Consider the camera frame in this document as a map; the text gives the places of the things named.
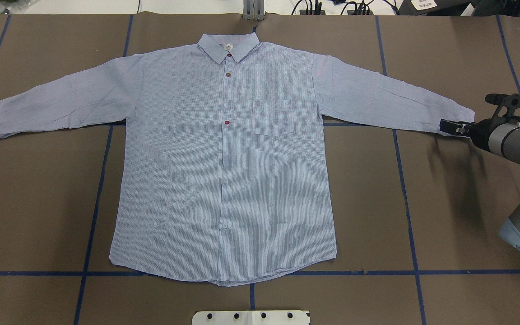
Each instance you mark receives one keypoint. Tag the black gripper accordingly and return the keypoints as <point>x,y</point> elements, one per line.
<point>479,133</point>

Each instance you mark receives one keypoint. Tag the light blue striped shirt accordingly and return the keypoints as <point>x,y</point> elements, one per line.
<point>225,177</point>

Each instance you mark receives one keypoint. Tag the black labelled box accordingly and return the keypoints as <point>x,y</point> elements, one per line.
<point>433,7</point>

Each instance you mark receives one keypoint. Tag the black USB hub far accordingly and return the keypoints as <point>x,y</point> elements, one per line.
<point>363,10</point>

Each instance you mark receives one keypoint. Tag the black usb hub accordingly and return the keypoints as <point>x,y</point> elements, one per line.
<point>311,12</point>
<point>363,10</point>

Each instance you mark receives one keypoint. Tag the black USB hub near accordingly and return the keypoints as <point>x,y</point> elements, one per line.
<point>311,12</point>

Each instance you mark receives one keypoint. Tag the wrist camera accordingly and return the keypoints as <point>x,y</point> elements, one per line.
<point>508,108</point>

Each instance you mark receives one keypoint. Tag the aluminium frame post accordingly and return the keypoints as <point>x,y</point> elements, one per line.
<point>253,10</point>

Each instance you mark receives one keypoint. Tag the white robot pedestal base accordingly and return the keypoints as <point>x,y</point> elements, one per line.
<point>252,317</point>

